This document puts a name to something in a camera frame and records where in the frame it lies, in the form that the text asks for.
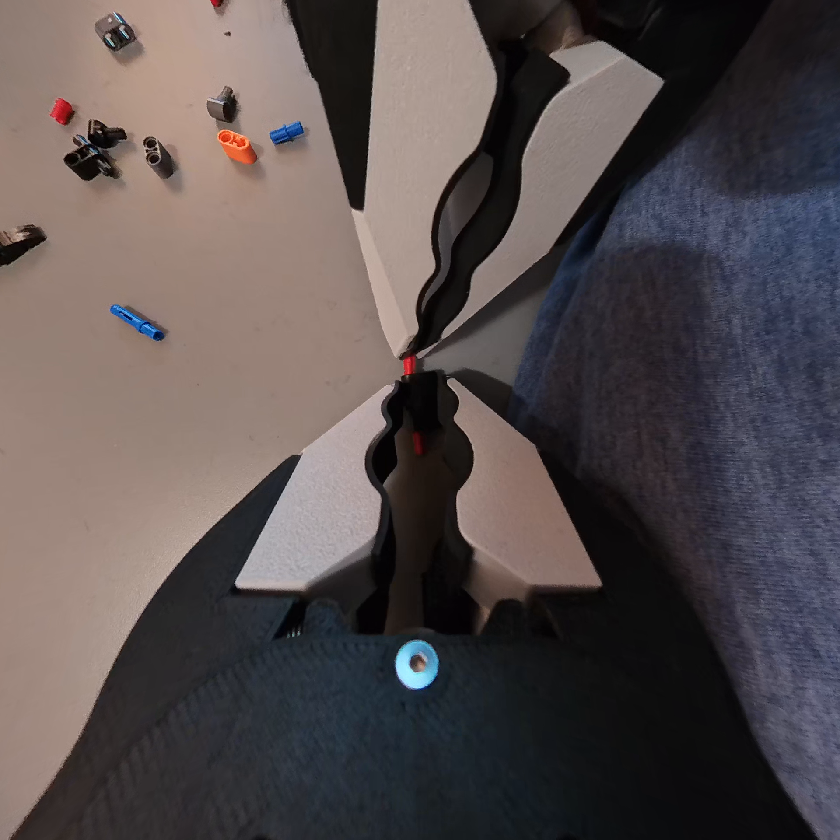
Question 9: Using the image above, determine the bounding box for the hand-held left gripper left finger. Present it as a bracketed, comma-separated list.
[235, 381, 411, 632]

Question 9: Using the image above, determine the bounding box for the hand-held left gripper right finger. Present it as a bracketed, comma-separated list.
[436, 373, 603, 633]

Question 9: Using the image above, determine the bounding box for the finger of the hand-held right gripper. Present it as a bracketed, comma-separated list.
[413, 39, 665, 360]
[351, 0, 498, 358]

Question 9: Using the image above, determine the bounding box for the orange two-hole lego connector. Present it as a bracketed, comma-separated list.
[216, 128, 259, 164]

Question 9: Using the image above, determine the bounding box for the dark grey two-hole lego connector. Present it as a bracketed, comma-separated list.
[142, 135, 177, 180]

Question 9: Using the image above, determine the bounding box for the grey double-tube lego piece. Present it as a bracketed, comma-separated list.
[94, 12, 140, 53]

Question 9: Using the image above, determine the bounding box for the black double lego connector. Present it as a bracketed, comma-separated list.
[63, 134, 123, 182]

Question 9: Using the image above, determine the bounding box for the long blue lego pin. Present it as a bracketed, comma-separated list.
[109, 303, 167, 343]

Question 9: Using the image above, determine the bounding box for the black lego piece with axle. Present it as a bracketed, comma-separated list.
[0, 224, 47, 267]

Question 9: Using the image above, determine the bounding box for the person's blue fleece sweater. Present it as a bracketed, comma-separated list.
[508, 0, 840, 840]

